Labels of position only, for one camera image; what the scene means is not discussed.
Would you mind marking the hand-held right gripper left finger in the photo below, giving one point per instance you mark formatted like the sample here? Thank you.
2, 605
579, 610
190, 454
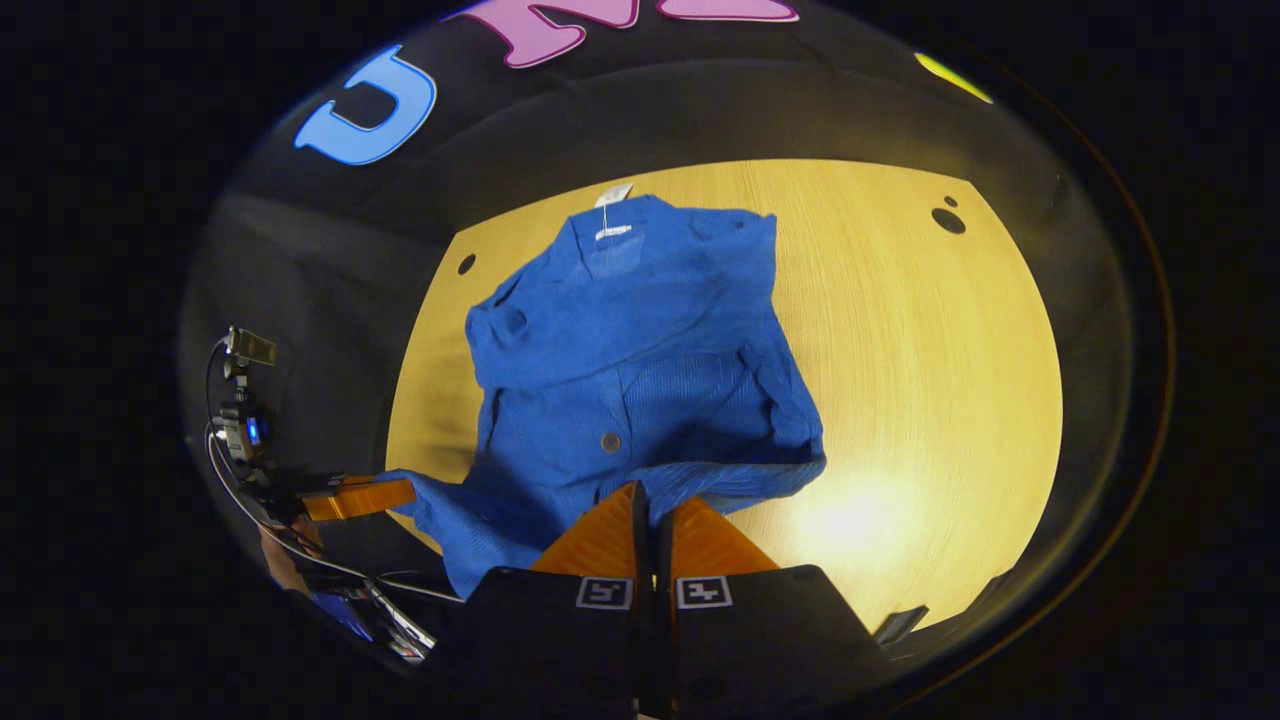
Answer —
560, 640

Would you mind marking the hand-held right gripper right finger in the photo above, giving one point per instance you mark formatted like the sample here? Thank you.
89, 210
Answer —
770, 640

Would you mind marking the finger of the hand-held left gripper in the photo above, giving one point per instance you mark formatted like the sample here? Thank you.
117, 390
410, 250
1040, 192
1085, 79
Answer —
360, 498

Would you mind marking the blue button jacket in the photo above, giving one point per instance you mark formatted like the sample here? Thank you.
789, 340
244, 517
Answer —
620, 350

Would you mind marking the black backdrop cloth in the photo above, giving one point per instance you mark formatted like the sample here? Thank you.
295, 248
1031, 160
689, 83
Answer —
600, 110

